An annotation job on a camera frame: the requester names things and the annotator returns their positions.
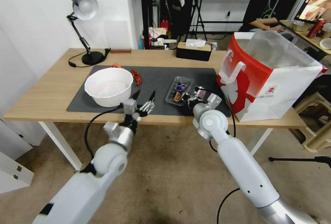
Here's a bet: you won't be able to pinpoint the clear plastic takeout container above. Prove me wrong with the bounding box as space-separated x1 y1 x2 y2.
165 76 195 106

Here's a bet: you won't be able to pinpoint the black tissue box wooden lid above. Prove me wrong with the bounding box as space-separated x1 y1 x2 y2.
176 41 213 62

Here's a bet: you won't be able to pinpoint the red and white takeout bag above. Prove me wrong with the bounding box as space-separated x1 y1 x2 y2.
216 31 328 123

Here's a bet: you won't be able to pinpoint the large red wrapper scraps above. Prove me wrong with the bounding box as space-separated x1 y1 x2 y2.
130 69 144 85

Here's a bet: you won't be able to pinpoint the black desk mat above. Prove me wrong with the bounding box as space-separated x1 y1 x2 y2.
66 65 231 118

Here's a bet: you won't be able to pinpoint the white paper bowl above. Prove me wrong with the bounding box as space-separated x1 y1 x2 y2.
84 68 134 107

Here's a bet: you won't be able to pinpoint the white tissue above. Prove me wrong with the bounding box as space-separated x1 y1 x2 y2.
185 39 207 48

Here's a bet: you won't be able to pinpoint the wooden desk white legs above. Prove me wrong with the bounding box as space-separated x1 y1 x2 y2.
1 48 307 171

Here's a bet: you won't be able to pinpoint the black desk lamp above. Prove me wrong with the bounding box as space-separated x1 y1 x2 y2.
66 0 105 66

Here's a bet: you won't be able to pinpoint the person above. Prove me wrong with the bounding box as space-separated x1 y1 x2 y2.
242 0 295 32

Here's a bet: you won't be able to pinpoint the yellow side table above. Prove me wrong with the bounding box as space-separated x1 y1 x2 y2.
279 19 331 55

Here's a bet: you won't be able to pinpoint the grey bowl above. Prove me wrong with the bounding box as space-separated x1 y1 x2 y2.
292 20 312 32

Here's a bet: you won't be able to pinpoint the black tripod leg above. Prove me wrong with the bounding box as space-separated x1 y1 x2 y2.
268 155 331 171

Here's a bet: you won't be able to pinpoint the white cabinet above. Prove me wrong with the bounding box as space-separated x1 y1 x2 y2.
0 117 34 194

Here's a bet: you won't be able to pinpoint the beige plastic stool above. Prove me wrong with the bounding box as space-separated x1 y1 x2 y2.
294 91 331 153

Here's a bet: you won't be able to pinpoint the red drink can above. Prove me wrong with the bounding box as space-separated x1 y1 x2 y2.
307 19 327 39

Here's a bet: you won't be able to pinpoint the white round plate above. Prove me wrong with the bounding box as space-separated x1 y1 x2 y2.
319 38 331 51

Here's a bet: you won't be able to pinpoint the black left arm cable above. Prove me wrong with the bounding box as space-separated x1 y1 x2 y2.
85 104 125 163

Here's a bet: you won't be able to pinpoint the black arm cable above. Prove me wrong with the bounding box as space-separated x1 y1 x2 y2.
85 104 125 163
209 105 236 153

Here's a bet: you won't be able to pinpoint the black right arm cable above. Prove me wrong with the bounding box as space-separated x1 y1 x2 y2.
209 105 236 153

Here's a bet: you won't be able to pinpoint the black lamp cable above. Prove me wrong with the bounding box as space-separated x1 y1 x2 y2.
68 50 87 68

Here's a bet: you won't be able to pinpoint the black metal shelf frame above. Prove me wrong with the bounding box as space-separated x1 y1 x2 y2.
139 0 208 51

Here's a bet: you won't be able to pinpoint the black floor cable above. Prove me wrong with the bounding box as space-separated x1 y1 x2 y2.
217 187 241 224

